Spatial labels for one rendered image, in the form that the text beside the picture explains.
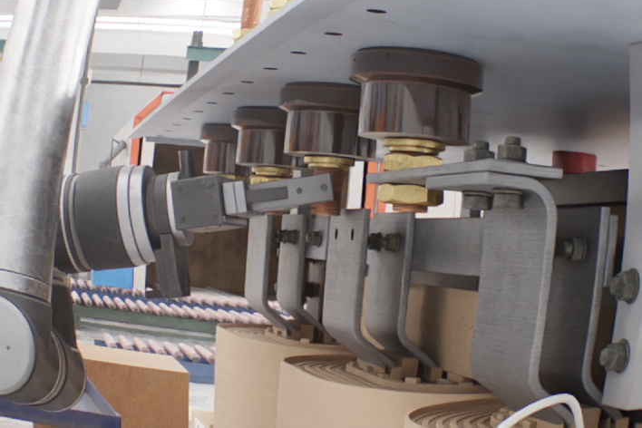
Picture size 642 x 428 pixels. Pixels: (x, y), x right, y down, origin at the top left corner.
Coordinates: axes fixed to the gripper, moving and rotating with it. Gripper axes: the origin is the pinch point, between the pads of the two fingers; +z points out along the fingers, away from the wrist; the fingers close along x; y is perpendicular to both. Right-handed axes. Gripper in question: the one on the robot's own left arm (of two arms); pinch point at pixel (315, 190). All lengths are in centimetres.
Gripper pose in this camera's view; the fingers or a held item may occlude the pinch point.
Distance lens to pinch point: 124.0
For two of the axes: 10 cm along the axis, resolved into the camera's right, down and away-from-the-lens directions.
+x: 1.1, 0.5, 9.9
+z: 9.9, -1.3, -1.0
